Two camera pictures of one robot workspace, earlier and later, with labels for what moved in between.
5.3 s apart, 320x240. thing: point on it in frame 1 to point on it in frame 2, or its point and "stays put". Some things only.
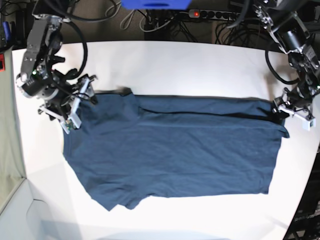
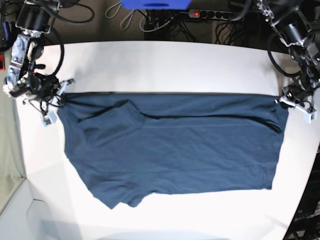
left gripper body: (64, 104) to (45, 88)
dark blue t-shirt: (130, 146) stays put
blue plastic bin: (155, 4) stays put
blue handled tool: (7, 30) stays put
